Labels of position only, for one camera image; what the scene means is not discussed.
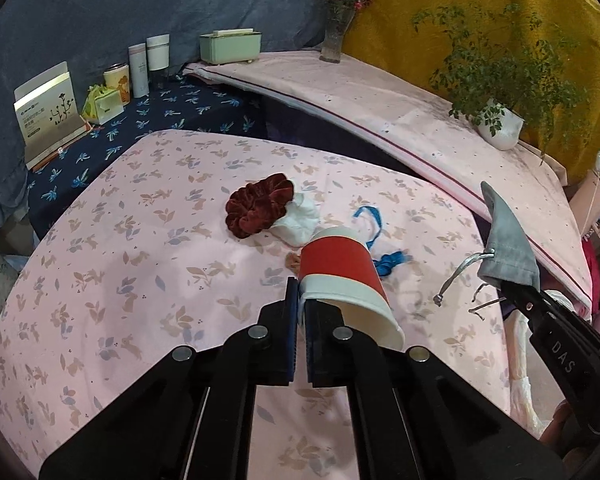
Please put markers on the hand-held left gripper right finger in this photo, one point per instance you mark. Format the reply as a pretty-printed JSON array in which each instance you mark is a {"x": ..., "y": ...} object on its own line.
[{"x": 320, "y": 356}]

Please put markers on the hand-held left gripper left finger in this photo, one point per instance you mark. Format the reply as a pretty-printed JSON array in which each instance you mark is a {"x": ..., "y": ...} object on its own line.
[{"x": 291, "y": 320}]

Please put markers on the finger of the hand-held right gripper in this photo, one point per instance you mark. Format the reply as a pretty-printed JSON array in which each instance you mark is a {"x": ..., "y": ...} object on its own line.
[
  {"x": 527, "y": 305},
  {"x": 562, "y": 360}
]

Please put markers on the red paper cup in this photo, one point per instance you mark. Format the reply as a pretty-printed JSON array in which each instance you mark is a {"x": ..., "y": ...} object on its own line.
[{"x": 340, "y": 270}]

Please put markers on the person's right hand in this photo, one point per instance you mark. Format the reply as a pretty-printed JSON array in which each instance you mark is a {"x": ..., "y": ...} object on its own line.
[{"x": 560, "y": 426}]

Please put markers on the small beige scrap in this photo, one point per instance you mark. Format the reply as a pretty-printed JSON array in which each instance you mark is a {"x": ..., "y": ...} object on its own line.
[{"x": 293, "y": 261}]

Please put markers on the red cloth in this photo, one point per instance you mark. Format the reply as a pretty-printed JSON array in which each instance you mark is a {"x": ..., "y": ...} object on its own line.
[{"x": 590, "y": 275}]

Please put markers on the blue ribbon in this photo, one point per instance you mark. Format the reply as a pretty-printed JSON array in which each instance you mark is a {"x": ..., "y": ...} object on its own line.
[{"x": 387, "y": 262}]

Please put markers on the pink appliance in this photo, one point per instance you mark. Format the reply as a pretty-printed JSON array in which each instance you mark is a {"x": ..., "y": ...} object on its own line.
[{"x": 597, "y": 210}]

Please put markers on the dark red velvet scrunchie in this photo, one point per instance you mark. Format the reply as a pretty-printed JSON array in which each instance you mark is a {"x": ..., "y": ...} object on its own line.
[{"x": 257, "y": 205}]

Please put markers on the pink floral tablecloth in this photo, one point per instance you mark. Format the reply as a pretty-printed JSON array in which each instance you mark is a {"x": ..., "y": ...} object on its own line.
[{"x": 130, "y": 260}]

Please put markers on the green plant in white pot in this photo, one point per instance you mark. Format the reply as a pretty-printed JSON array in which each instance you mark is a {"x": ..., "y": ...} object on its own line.
[{"x": 502, "y": 122}]

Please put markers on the pink dotted cloth maroon stripe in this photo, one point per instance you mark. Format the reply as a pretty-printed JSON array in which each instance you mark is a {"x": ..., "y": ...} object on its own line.
[{"x": 380, "y": 110}]

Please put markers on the navy floral cloth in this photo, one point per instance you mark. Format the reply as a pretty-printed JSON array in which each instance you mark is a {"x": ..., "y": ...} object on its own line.
[{"x": 180, "y": 105}]

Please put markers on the mint green lidded box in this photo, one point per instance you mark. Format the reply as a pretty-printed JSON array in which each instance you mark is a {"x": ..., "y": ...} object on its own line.
[{"x": 230, "y": 47}]

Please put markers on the small green gift box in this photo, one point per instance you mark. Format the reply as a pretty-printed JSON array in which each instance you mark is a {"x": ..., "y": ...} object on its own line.
[{"x": 102, "y": 107}]

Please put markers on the glass vase with red flowers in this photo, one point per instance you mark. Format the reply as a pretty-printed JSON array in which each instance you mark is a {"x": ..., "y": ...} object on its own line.
[{"x": 336, "y": 35}]

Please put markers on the slim white bottle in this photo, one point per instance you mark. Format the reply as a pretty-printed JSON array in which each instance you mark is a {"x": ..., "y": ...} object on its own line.
[{"x": 138, "y": 72}]

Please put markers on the yellow tin can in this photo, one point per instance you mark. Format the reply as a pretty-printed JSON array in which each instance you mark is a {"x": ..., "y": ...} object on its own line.
[{"x": 117, "y": 82}]

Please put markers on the white tumbler with dark base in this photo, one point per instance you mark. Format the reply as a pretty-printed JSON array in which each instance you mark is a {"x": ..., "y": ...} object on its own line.
[{"x": 158, "y": 55}]

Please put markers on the white cardboard product box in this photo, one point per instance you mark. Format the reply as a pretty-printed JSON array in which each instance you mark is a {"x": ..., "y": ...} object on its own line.
[{"x": 47, "y": 120}]

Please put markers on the blue-grey backdrop cloth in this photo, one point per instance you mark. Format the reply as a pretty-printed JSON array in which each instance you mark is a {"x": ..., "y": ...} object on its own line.
[{"x": 130, "y": 0}]

